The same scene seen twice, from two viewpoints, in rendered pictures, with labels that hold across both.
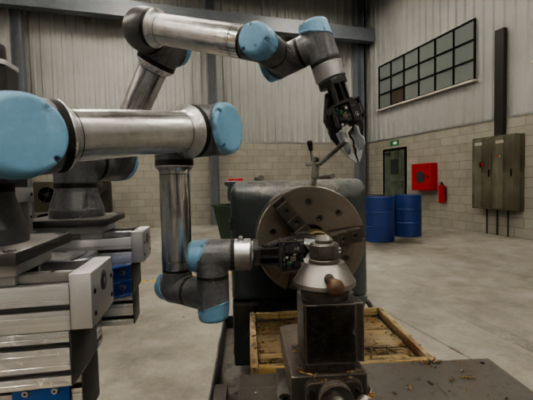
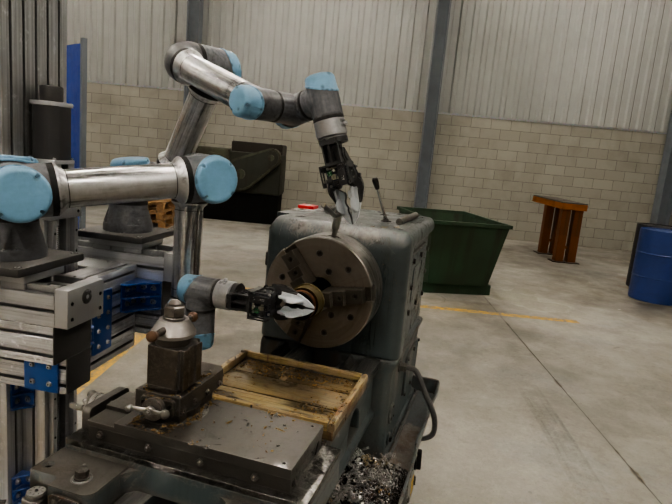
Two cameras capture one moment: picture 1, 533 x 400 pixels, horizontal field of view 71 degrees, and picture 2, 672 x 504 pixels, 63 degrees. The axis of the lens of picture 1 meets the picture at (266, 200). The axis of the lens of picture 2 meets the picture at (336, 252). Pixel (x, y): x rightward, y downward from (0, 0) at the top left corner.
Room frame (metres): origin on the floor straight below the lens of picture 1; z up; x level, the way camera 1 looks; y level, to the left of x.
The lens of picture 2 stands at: (-0.33, -0.64, 1.47)
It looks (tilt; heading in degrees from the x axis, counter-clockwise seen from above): 10 degrees down; 19
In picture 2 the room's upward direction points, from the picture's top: 5 degrees clockwise
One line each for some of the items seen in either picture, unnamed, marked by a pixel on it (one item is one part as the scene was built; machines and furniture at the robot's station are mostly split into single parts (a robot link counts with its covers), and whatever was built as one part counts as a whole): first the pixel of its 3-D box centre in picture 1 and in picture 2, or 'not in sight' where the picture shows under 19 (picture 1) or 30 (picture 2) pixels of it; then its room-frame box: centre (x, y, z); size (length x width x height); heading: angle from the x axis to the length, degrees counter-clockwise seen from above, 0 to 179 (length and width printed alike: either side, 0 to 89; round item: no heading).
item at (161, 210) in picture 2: not in sight; (149, 210); (7.35, 5.38, 0.22); 1.25 x 0.86 x 0.44; 20
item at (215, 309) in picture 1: (208, 295); (197, 325); (0.89, 0.15, 0.98); 0.11 x 0.08 x 0.11; 54
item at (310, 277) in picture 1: (324, 272); (173, 326); (0.47, -0.07, 1.13); 0.08 x 0.08 x 0.03
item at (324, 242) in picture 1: (324, 248); (174, 308); (0.47, -0.07, 1.17); 0.04 x 0.04 x 0.03
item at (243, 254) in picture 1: (244, 252); (227, 294); (0.88, 0.06, 1.08); 0.08 x 0.05 x 0.08; 2
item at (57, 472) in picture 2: not in sight; (190, 472); (0.43, -0.15, 0.90); 0.47 x 0.30 x 0.06; 93
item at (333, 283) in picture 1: (333, 284); (156, 334); (0.42, -0.07, 1.13); 0.04 x 0.02 x 0.02; 3
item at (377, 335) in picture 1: (327, 340); (282, 388); (0.84, -0.13, 0.89); 0.36 x 0.30 x 0.04; 93
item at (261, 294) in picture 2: (278, 253); (254, 300); (0.87, -0.03, 1.08); 0.12 x 0.09 x 0.08; 92
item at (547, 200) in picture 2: not in sight; (554, 227); (10.20, -1.07, 0.50); 1.61 x 0.44 x 1.00; 17
